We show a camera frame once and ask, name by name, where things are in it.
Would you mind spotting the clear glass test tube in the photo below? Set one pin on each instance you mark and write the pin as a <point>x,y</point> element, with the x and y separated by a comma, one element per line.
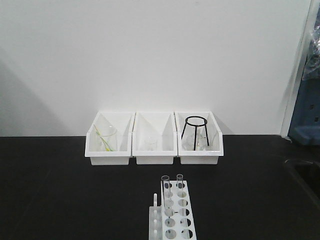
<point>166,192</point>
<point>180,181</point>

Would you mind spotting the white test tube rack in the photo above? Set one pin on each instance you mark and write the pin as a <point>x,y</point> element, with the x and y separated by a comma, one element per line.
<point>173,218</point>

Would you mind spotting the blue pegboard drying rack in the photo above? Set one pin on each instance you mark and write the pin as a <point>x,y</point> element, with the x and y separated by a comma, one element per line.
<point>301,121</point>

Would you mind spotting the middle white storage bin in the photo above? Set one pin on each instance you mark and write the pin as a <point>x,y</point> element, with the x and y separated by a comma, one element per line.
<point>154,138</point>

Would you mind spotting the white storage bin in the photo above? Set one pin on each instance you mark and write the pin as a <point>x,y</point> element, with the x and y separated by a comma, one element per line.
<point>123,122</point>
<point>209,155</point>
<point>154,138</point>

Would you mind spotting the small clear glass beaker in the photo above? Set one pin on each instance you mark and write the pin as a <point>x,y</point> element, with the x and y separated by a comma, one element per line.
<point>151,144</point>

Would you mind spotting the left white storage bin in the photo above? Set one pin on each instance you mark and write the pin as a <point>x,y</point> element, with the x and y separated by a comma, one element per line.
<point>123,122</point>

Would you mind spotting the right white storage bin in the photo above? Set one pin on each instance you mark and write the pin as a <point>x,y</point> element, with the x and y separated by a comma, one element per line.
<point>209,155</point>

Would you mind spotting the clear beaker with yellow stirrer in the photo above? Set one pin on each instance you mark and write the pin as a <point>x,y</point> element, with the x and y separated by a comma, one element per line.
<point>107,137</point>

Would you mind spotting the black lab sink basin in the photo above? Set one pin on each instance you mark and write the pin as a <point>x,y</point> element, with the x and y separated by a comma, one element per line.
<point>307,175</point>

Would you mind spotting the plastic bag of dark pegs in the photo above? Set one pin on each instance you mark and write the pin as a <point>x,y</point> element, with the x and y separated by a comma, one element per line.
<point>312,65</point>

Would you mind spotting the black wire tripod stand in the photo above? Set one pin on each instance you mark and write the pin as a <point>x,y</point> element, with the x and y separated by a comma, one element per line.
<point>200,134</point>

